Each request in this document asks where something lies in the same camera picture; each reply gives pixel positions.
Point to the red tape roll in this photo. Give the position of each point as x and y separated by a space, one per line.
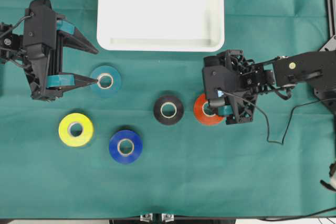
199 109

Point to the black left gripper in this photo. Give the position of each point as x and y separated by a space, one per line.
44 31

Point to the black tape roll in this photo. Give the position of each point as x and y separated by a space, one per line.
168 110

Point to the black aluminium frame rail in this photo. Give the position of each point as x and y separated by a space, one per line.
330 44

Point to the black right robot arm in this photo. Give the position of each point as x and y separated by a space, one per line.
281 74

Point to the yellow tape roll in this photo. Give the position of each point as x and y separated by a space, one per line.
76 130

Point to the green table cloth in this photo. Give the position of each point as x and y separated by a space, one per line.
269 167

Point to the teal tape roll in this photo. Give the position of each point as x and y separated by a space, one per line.
109 81

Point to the white plastic case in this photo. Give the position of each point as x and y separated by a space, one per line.
161 25

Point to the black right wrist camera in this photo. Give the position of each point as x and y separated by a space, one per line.
218 101

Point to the silver table bracket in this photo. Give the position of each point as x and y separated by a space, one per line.
167 217
146 217

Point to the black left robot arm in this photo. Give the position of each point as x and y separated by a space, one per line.
12 49

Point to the blue tape roll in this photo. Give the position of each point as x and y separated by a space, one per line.
125 146

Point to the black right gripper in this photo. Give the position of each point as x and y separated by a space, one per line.
225 71

